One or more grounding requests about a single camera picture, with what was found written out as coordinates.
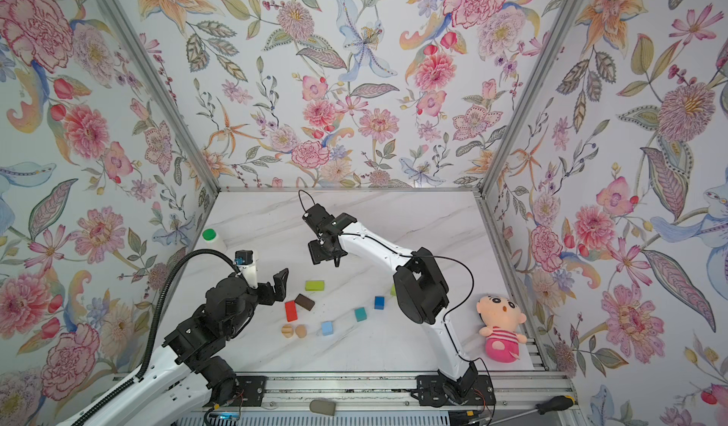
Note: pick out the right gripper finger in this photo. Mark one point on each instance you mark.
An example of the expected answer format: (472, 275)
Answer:
(337, 254)
(317, 252)

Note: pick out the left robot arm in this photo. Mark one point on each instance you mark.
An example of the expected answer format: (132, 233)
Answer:
(186, 372)

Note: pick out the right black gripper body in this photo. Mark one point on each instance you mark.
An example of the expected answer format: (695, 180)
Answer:
(322, 243)

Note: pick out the grey oval tag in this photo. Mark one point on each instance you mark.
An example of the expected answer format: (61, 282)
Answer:
(323, 407)

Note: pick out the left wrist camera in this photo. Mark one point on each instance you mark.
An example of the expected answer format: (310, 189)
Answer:
(245, 261)

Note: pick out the natural wood round block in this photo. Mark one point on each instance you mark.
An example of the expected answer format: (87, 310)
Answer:
(287, 331)
(301, 331)

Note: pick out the dark blue cube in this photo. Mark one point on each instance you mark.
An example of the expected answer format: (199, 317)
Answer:
(379, 302)

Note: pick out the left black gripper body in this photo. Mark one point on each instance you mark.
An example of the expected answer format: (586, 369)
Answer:
(252, 298)

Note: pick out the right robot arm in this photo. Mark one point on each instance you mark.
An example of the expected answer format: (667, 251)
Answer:
(421, 290)

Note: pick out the pink plush doll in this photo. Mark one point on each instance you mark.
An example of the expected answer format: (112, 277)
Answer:
(501, 321)

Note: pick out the white bottle green cap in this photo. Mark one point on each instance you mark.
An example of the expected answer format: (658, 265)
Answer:
(213, 240)

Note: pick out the light blue cube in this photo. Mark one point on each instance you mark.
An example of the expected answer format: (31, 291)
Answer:
(327, 328)

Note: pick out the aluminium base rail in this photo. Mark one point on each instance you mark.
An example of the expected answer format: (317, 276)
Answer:
(387, 391)

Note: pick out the teal cube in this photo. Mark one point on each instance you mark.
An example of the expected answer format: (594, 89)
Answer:
(360, 314)

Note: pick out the red rectangular block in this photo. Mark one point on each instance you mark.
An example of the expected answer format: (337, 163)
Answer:
(291, 311)

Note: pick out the brown rectangular block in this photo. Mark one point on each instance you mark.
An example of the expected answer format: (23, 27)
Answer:
(304, 302)

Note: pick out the black handled screwdriver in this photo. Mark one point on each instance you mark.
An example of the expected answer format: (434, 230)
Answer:
(555, 404)

